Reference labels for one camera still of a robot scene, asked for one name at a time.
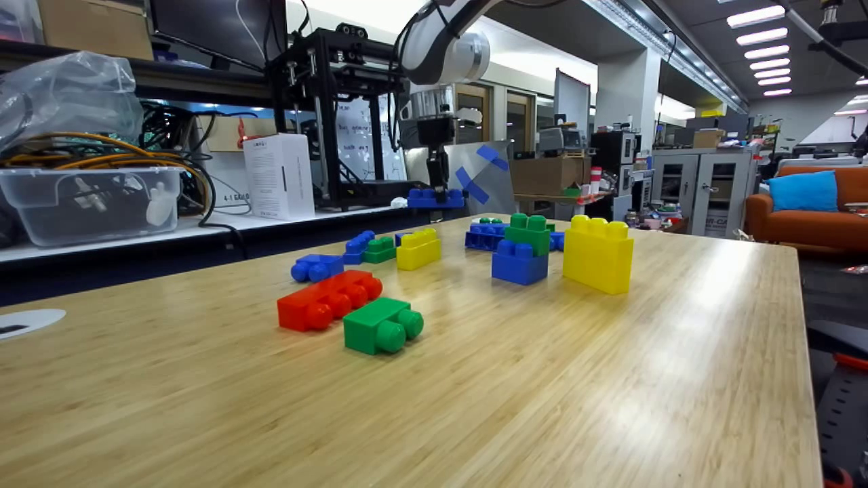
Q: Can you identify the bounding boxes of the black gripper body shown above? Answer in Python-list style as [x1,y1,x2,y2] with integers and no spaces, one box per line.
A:
[414,114,456,154]

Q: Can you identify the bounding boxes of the green toy block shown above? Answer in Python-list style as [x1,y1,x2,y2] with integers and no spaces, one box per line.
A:
[502,209,555,259]
[342,295,426,358]
[363,234,402,267]

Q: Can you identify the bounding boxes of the blue square toy block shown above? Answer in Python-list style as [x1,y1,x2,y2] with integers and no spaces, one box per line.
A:
[487,237,550,288]

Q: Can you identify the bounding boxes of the small yellow toy block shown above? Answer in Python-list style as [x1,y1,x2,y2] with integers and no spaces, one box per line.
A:
[394,225,445,275]

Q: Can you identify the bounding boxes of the small blue toy block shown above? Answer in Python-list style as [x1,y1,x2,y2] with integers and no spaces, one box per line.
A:
[291,252,348,284]

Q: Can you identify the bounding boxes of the red toy block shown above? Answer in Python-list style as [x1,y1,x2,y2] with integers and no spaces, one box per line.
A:
[274,268,384,335]

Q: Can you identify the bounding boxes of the large yellow toy block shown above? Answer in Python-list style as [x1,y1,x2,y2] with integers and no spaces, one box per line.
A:
[562,211,638,299]

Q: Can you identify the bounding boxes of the white workbench top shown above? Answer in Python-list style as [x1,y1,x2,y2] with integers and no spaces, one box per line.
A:
[0,202,456,267]

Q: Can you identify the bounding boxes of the blue tape cross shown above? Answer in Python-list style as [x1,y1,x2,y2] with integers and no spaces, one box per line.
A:
[453,143,509,206]

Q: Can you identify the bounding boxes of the brown cardboard box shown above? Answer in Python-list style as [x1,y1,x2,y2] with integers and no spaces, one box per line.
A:
[36,0,156,62]
[509,154,592,204]

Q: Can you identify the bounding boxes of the white cardboard box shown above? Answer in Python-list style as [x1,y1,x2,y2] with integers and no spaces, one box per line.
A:
[240,133,316,223]

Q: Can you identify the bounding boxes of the black monitor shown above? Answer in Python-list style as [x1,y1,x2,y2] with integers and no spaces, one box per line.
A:
[147,0,291,73]

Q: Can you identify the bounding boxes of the white cabinet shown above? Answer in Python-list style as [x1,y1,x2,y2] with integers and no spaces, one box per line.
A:
[647,146,759,240]

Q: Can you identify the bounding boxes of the clear plastic bin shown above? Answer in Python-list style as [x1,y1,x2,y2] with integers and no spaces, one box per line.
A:
[0,165,183,249]

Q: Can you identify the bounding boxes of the blue cushion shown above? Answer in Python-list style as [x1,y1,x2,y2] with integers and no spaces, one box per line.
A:
[765,168,844,214]

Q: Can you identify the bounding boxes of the orange sofa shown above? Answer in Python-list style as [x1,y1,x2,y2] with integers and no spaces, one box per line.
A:
[742,160,868,255]

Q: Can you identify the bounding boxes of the clear plastic bag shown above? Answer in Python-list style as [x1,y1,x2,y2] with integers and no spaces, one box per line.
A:
[0,49,147,154]

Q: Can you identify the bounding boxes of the white round table grommet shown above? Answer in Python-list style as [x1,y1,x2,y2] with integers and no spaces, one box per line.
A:
[0,307,67,341]

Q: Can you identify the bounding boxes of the black 3D printer frame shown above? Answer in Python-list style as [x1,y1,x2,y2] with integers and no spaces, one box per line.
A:
[268,23,445,211]

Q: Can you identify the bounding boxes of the yellow coiled cables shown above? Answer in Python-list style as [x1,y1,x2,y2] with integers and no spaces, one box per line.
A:
[0,131,220,229]

